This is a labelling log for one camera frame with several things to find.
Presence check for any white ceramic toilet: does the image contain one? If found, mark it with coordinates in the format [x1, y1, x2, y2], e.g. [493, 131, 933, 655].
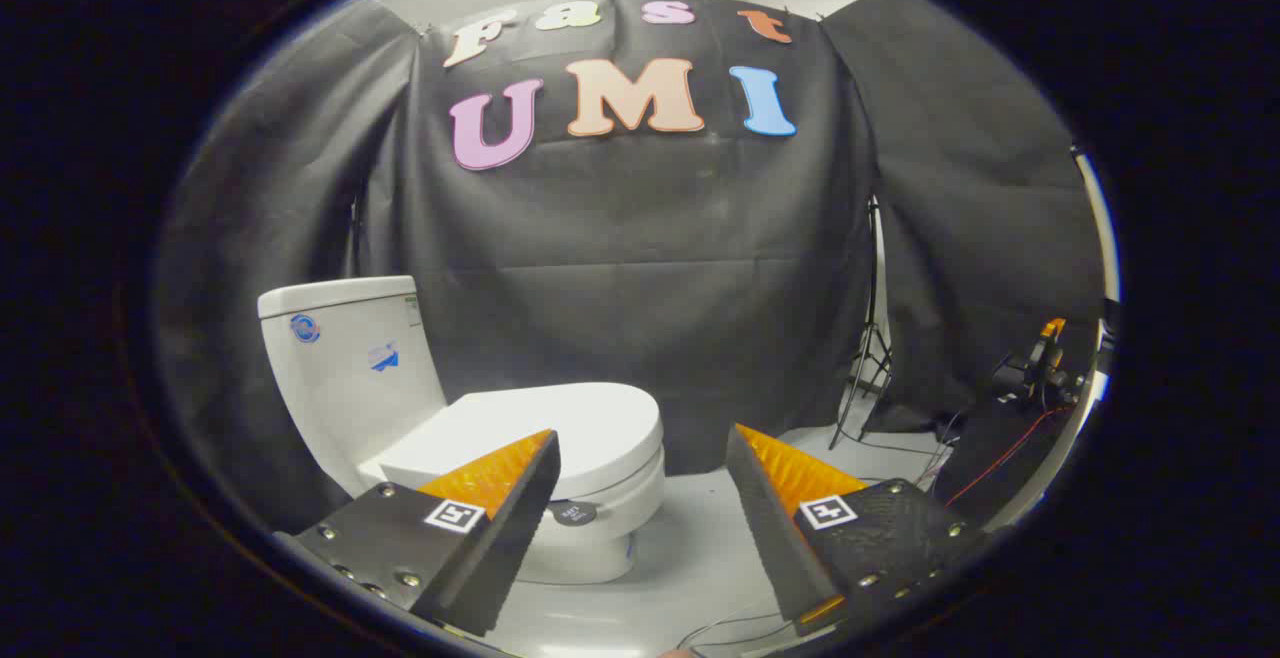
[257, 276, 667, 585]

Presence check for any orange black hand-held device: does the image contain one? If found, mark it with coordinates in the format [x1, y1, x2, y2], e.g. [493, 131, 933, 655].
[990, 318, 1086, 409]

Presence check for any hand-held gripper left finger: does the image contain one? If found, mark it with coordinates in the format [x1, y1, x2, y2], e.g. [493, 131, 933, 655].
[275, 428, 563, 639]

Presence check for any black tripod stand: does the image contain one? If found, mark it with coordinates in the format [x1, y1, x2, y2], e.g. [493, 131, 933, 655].
[828, 196, 896, 451]

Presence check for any black backdrop cloth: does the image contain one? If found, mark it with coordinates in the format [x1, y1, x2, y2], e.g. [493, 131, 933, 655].
[155, 0, 1106, 534]

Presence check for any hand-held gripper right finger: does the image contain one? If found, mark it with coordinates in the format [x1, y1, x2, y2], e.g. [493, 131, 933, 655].
[725, 424, 991, 637]

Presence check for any red cable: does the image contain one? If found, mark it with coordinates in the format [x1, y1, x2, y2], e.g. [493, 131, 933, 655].
[945, 406, 1061, 507]

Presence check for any white toilet lid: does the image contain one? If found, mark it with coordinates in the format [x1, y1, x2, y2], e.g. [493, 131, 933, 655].
[378, 382, 665, 504]

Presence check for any white toilet seat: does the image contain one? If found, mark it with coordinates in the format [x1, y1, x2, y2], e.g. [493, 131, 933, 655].
[548, 446, 667, 537]

